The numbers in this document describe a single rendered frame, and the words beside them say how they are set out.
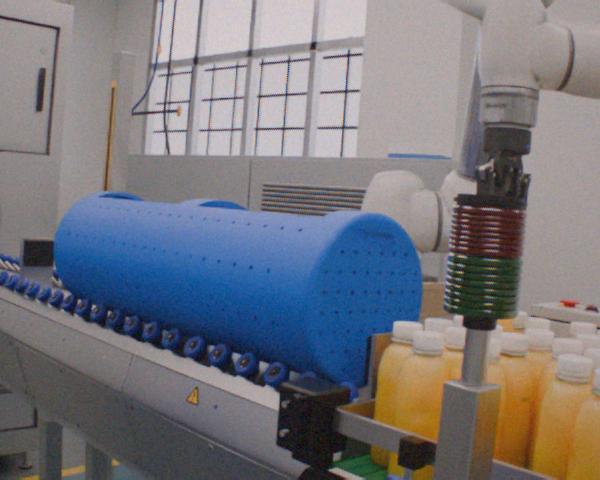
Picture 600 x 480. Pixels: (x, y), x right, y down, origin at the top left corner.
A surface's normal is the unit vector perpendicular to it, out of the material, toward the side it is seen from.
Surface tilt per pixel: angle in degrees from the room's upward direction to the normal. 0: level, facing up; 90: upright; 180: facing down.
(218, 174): 90
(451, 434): 90
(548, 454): 90
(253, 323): 111
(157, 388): 71
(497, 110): 90
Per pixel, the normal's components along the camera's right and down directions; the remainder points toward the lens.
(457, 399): -0.73, -0.02
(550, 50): 0.15, 0.11
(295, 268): -0.65, -0.37
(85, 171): 0.73, 0.09
